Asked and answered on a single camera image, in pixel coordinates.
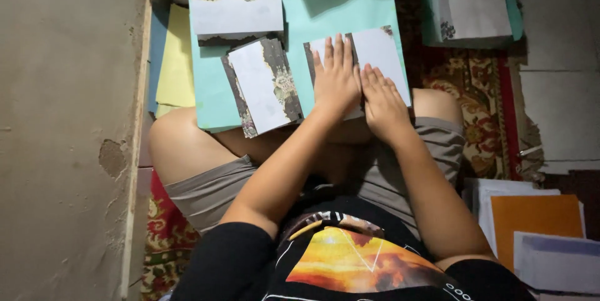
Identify person's left hand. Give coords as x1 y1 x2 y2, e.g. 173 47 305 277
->
312 33 364 116

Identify person's right hand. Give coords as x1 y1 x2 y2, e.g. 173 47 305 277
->
358 62 414 146

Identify white floral-bordered card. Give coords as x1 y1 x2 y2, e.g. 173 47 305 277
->
304 26 412 121

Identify pile of folded floral cards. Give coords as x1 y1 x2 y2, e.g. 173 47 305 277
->
220 36 304 139

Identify large teal paper sheet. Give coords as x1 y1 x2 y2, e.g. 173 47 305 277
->
189 0 409 134

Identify red patterned carpet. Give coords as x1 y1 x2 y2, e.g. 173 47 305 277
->
141 0 545 301

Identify stack of flat floral cards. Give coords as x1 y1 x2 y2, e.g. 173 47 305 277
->
188 0 285 48

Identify white paper sheets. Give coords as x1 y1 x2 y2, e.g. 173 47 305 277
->
461 178 588 259

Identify stack of cards on teal paper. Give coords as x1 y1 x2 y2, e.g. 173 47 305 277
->
421 0 524 49

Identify black printed t-shirt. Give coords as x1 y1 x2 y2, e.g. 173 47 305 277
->
170 184 537 301

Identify yellow paper sheets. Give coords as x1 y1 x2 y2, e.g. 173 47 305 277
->
155 3 197 119

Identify grey shorts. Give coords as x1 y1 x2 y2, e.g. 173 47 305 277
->
163 116 467 242

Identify orange paper sheet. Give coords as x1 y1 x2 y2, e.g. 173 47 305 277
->
490 194 585 274

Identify wooden slat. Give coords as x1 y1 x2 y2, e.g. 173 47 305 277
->
120 0 154 300

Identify pale blue paper sheet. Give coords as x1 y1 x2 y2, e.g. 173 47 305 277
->
513 231 600 295

